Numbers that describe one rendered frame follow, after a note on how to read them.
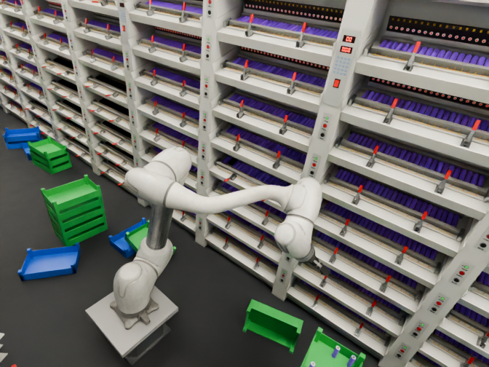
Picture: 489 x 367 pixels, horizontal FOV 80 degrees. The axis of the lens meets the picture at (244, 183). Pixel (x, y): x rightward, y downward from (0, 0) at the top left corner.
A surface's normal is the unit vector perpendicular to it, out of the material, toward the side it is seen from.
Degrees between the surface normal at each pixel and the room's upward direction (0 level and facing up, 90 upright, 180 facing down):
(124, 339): 1
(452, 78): 21
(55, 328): 0
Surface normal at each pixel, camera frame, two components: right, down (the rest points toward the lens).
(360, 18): -0.59, 0.37
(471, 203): -0.11, -0.64
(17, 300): 0.11, -0.84
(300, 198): -0.12, -0.37
